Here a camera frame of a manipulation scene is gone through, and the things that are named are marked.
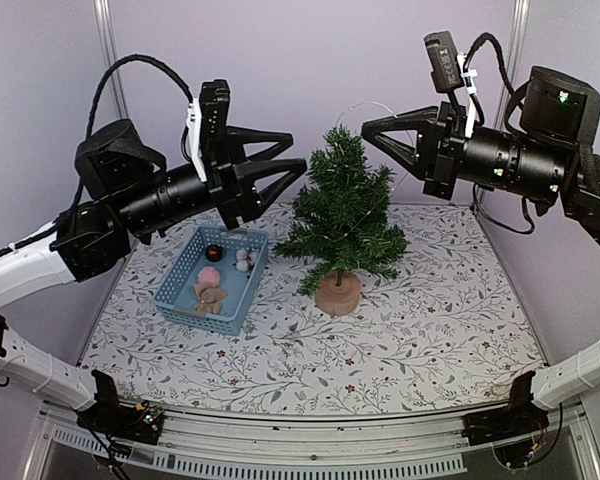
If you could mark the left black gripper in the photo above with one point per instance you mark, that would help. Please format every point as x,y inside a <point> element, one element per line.
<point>234,188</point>

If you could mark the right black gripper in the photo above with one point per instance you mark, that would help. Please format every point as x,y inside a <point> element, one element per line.
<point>440,167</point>

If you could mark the small green christmas tree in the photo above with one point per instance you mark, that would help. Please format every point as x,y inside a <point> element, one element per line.
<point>340,219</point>

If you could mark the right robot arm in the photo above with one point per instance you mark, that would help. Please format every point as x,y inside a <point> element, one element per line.
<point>548,159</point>

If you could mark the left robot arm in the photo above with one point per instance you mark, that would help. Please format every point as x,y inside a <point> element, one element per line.
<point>132,195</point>

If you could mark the wooden tree base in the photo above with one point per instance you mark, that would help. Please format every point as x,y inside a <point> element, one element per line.
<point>338,295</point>

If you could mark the dark red bauble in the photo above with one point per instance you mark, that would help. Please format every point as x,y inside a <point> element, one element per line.
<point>214,253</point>

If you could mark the white cotton boll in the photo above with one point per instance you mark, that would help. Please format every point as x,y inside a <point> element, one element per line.
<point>246,259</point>

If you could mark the light blue plastic basket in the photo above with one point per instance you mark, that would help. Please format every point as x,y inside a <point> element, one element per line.
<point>175,298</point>

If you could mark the pink pompom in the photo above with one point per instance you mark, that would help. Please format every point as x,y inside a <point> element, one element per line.
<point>209,275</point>

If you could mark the beige burlap bow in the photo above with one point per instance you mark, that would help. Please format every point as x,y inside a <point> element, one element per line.
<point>209,298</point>

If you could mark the floral table mat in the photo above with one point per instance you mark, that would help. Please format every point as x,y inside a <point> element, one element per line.
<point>448,332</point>

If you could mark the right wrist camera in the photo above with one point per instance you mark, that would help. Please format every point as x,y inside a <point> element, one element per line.
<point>442,54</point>

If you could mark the right aluminium frame post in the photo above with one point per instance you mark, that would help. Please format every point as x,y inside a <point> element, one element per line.
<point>513,55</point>

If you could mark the aluminium frame post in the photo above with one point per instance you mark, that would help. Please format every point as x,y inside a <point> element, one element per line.
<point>105,28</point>
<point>513,55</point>

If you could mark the left aluminium frame post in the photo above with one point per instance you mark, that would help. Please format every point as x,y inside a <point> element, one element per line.
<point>105,28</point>

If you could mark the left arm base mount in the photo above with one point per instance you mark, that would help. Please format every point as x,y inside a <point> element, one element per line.
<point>141,423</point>

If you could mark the front aluminium rail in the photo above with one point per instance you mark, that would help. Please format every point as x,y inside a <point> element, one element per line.
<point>199,442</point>

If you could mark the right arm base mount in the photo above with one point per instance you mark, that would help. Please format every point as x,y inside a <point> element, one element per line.
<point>518,417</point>

